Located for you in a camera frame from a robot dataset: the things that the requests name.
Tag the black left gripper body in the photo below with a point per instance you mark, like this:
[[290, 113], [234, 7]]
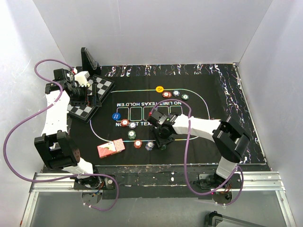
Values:
[[79, 97]]

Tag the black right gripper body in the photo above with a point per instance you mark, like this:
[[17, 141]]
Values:
[[160, 134]]

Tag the blue poker chip stack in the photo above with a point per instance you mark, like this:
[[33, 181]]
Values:
[[149, 145]]

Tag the red poker chip stack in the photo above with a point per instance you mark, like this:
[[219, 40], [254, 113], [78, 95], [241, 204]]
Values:
[[137, 143]]

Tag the green chips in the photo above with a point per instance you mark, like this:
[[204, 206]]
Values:
[[131, 135], [184, 96]]

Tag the red chips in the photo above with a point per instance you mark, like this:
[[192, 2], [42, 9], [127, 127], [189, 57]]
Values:
[[166, 94], [124, 123]]

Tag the blue chips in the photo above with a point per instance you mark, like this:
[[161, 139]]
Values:
[[132, 125], [176, 93]]

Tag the yellow big blind button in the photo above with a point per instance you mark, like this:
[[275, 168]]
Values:
[[159, 89]]

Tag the blue small blind button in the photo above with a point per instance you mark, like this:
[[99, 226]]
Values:
[[116, 116]]

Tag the red playing card box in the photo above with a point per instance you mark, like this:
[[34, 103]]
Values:
[[110, 148]]

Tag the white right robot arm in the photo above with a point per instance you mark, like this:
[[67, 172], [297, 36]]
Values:
[[229, 137]]

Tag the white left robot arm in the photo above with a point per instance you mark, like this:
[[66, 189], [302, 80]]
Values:
[[55, 146]]

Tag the black white chess board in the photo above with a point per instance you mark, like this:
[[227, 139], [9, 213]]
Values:
[[99, 89]]

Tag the black chess board lid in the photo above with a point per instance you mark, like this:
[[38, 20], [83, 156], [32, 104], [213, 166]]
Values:
[[89, 63]]

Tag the black poker felt mat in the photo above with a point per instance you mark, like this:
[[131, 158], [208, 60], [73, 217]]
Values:
[[214, 92]]

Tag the black case bottom right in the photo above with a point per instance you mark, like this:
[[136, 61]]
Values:
[[214, 219]]

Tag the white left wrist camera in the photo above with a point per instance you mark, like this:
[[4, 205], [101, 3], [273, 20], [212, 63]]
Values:
[[81, 78]]

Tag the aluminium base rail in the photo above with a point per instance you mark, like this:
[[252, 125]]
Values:
[[158, 199]]

